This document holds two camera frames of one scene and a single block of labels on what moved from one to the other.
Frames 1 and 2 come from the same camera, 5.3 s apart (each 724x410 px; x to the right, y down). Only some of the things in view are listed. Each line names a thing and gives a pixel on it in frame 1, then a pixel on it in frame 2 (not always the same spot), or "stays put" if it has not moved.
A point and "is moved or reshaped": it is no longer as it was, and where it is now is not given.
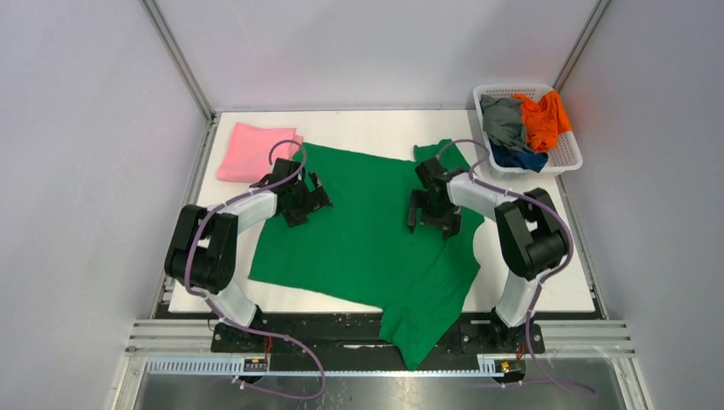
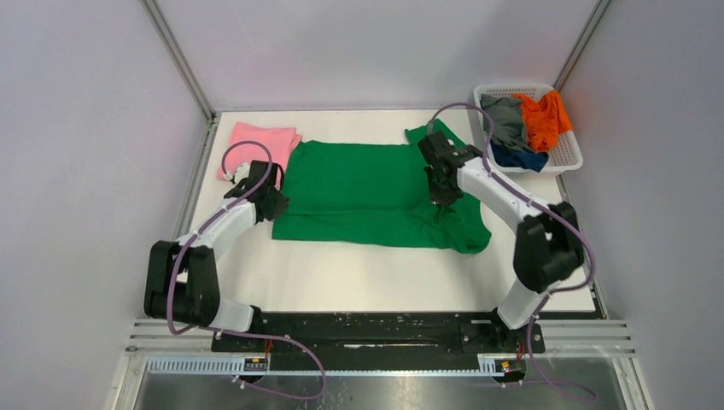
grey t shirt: [504, 122] stays put
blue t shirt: [524, 160] stays put
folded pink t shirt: [247, 157] stays put
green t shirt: [357, 251] is moved or reshaped
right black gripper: [451, 222] → [438, 198]
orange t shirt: [544, 120] stays put
